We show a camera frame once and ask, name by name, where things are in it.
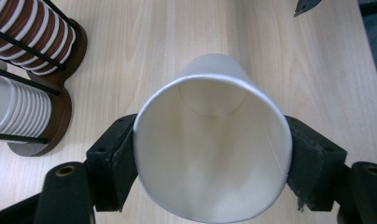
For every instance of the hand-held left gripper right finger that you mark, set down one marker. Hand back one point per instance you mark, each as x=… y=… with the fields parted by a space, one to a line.
x=317 y=168

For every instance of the dark wooden double cup holder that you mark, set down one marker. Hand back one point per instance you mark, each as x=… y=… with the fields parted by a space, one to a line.
x=60 y=112

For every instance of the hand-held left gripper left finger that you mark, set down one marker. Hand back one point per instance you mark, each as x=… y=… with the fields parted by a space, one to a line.
x=108 y=161

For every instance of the stack of brown cups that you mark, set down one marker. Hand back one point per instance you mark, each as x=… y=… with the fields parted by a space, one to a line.
x=28 y=28

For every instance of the white paper cup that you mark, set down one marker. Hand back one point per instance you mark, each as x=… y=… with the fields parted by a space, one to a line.
x=208 y=155

